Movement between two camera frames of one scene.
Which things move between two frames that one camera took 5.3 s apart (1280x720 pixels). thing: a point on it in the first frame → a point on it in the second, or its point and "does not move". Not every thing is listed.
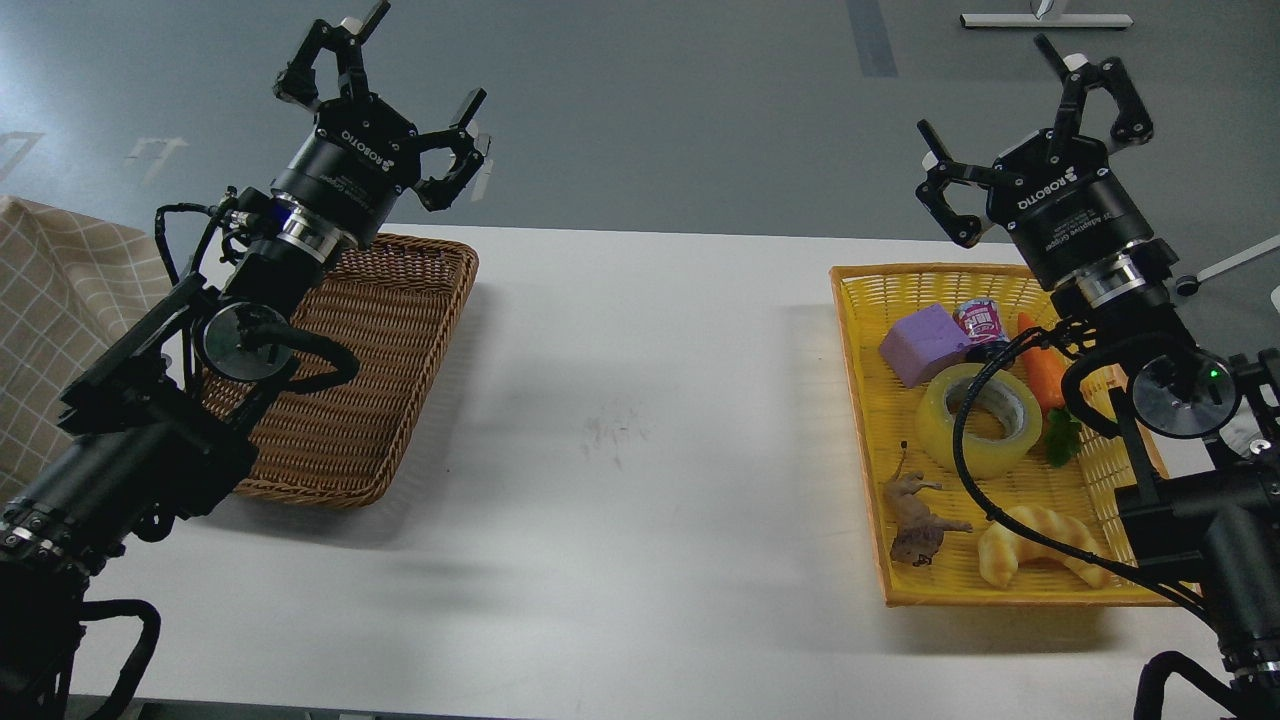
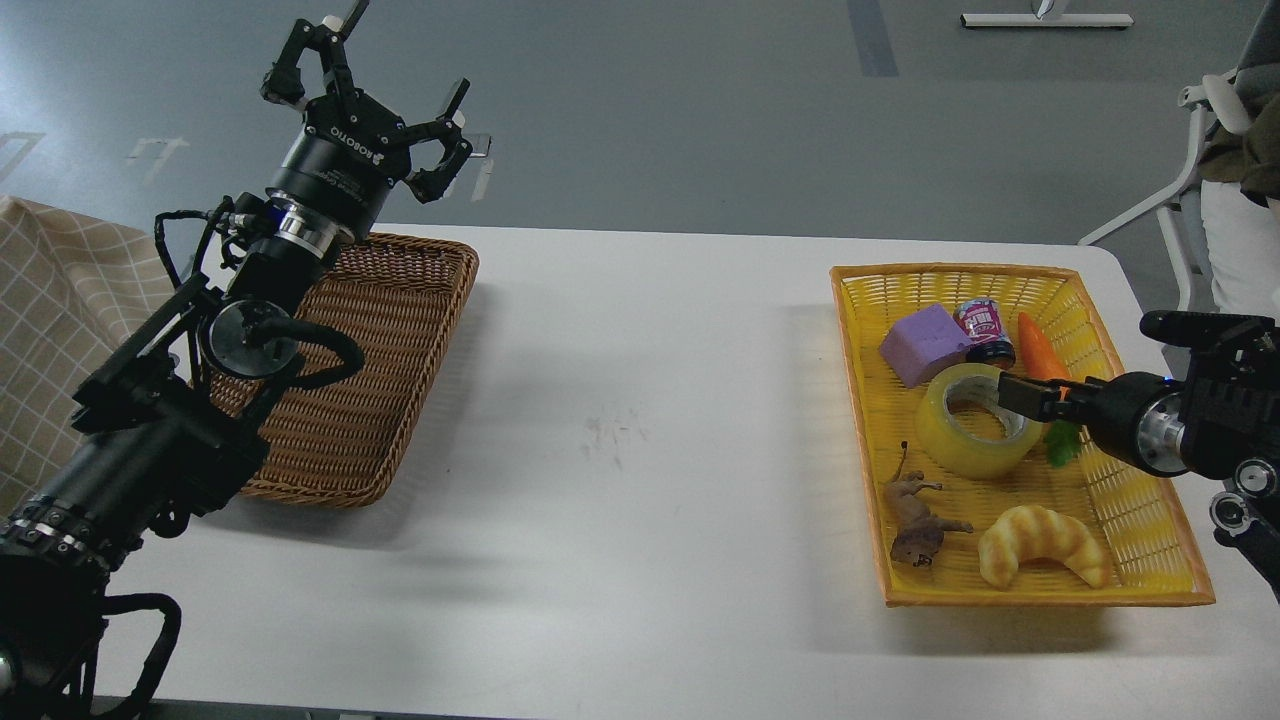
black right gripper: (1063, 203) → (1139, 416)
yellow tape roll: (996, 389) does not move
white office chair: (1189, 285) → (1216, 97)
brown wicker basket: (395, 305) does not move
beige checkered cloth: (69, 285) does not move
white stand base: (1049, 22) does not move
